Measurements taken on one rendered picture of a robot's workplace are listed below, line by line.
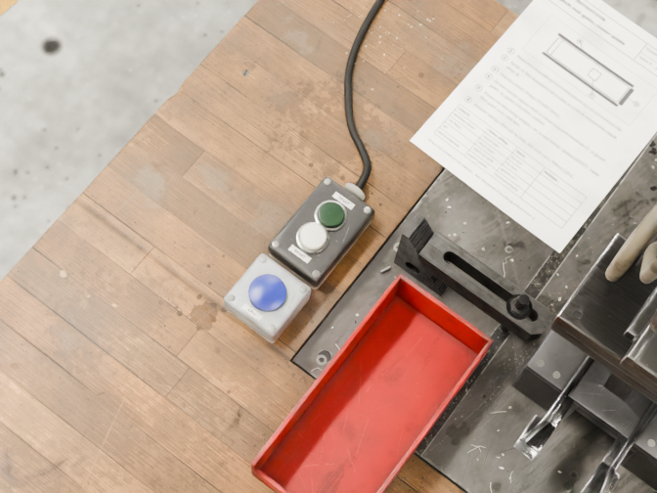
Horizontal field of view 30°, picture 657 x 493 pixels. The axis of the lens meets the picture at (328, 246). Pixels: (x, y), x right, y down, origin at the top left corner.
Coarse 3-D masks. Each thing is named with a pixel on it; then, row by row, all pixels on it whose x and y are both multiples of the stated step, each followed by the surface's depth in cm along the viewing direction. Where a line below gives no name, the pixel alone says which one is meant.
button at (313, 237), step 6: (306, 228) 131; (312, 228) 131; (318, 228) 131; (300, 234) 131; (306, 234) 131; (312, 234) 131; (318, 234) 131; (324, 234) 131; (300, 240) 130; (306, 240) 130; (312, 240) 130; (318, 240) 130; (324, 240) 130; (306, 246) 130; (312, 246) 130; (318, 246) 130
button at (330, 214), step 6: (324, 204) 132; (330, 204) 132; (336, 204) 132; (318, 210) 132; (324, 210) 132; (330, 210) 132; (336, 210) 132; (342, 210) 132; (318, 216) 131; (324, 216) 131; (330, 216) 131; (336, 216) 131; (342, 216) 131; (324, 222) 131; (330, 222) 131; (336, 222) 131
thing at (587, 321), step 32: (608, 256) 109; (640, 256) 110; (608, 288) 108; (640, 288) 109; (576, 320) 107; (608, 320) 107; (640, 320) 106; (608, 352) 106; (640, 352) 102; (640, 384) 108
